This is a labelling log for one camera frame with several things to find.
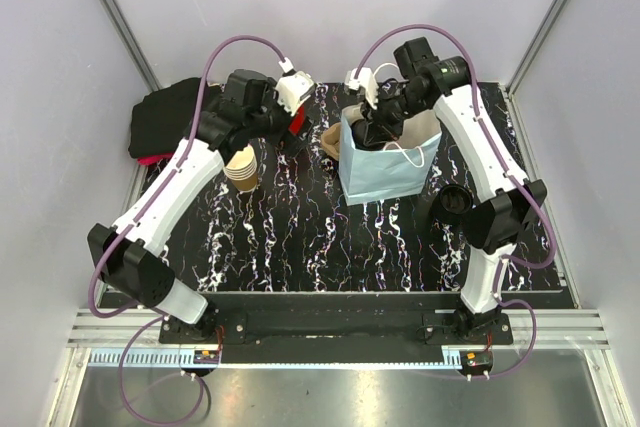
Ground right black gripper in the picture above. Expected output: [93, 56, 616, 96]
[359, 86, 426, 147]

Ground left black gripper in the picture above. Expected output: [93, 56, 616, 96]
[246, 79, 315, 158]

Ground light blue paper bag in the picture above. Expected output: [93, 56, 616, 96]
[339, 101, 441, 206]

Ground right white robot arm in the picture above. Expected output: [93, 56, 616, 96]
[346, 37, 547, 344]

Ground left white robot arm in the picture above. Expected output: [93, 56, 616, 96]
[87, 69, 316, 343]

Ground red cup holder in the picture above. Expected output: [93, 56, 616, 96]
[288, 106, 313, 139]

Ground stack of brown paper cups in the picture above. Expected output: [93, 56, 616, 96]
[223, 145, 258, 192]

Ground stack of black cup lids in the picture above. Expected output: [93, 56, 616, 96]
[430, 184, 473, 227]

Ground black folded cloth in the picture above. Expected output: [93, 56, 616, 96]
[128, 77, 200, 161]

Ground pink cloth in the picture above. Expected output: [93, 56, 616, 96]
[137, 153, 173, 166]

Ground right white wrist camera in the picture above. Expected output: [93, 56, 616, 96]
[344, 67, 379, 110]

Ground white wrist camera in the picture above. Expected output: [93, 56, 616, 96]
[344, 67, 379, 110]
[275, 57, 316, 117]

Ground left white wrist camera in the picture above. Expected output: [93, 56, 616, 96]
[275, 57, 316, 117]

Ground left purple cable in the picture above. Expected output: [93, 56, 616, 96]
[87, 34, 296, 422]

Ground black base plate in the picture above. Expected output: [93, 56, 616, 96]
[148, 293, 513, 368]

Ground aluminium frame rail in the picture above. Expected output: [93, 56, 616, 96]
[48, 292, 639, 426]

